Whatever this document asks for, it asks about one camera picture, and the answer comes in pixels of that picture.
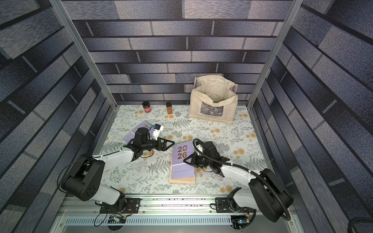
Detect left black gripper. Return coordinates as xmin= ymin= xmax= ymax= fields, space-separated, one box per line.
xmin=142 ymin=135 xmax=175 ymax=152

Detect right aluminium frame post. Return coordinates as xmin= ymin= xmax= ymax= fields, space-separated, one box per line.
xmin=246 ymin=0 xmax=305 ymax=109

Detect peach 2026 desk calendar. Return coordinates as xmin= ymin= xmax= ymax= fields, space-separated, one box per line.
xmin=169 ymin=157 xmax=196 ymax=184

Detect amber spice bottle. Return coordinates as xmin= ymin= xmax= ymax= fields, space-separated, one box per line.
xmin=166 ymin=102 xmax=173 ymax=115

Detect left circuit board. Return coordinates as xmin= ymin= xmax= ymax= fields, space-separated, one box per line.
xmin=107 ymin=215 xmax=126 ymax=224

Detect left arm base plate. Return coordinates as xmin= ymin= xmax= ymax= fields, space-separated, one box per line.
xmin=100 ymin=197 xmax=141 ymax=214

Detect left aluminium frame post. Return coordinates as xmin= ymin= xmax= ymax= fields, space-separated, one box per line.
xmin=49 ymin=0 xmax=118 ymax=110

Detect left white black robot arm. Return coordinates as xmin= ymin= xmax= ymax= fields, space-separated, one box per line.
xmin=57 ymin=124 xmax=175 ymax=206

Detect beige canvas tote bag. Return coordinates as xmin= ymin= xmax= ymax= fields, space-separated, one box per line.
xmin=188 ymin=75 xmax=238 ymax=124

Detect dark jar red label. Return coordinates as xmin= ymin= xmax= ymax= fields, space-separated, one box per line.
xmin=142 ymin=101 xmax=152 ymax=113

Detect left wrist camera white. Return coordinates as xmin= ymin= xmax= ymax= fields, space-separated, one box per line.
xmin=150 ymin=124 xmax=164 ymax=140

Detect floral patterned table mat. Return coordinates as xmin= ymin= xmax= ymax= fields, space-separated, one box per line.
xmin=101 ymin=105 xmax=267 ymax=195

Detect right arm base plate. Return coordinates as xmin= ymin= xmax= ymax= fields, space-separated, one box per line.
xmin=215 ymin=198 xmax=254 ymax=214

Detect purple calendar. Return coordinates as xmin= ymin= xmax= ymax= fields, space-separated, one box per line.
xmin=123 ymin=120 xmax=153 ymax=144
xmin=171 ymin=141 xmax=195 ymax=180

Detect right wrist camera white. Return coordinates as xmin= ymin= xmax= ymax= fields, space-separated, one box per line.
xmin=194 ymin=142 xmax=204 ymax=154

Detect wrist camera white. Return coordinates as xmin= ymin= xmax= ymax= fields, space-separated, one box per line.
xmin=194 ymin=142 xmax=204 ymax=154
xmin=150 ymin=124 xmax=164 ymax=140

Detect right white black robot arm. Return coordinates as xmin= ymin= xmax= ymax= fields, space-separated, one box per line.
xmin=184 ymin=139 xmax=293 ymax=222

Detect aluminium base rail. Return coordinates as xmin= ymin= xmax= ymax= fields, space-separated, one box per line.
xmin=50 ymin=194 xmax=304 ymax=233

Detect right circuit board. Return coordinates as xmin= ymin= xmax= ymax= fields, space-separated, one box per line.
xmin=231 ymin=215 xmax=250 ymax=230

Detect circuit board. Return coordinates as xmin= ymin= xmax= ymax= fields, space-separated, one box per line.
xmin=231 ymin=215 xmax=250 ymax=230
xmin=107 ymin=215 xmax=126 ymax=224

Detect black corrugated cable conduit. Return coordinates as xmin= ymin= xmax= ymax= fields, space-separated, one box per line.
xmin=192 ymin=138 xmax=292 ymax=221

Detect aluminium frame post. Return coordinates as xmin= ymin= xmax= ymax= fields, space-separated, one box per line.
xmin=49 ymin=0 xmax=118 ymax=110
xmin=246 ymin=0 xmax=305 ymax=109

